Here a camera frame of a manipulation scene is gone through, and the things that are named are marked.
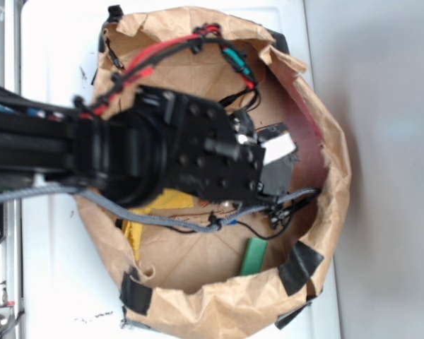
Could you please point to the green rectangular block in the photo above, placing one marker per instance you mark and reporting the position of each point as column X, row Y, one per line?
column 254, row 256

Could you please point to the yellow cloth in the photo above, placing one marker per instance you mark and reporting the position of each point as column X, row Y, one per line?
column 169, row 199

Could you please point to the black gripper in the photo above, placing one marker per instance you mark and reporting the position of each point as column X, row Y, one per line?
column 203, row 155

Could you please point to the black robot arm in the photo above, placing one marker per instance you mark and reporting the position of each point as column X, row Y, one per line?
column 123, row 157

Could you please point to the silver aluminium frame rail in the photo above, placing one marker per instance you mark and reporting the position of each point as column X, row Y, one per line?
column 12, row 314

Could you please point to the brown paper bag bin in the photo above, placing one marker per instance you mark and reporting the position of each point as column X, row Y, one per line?
column 188, row 285

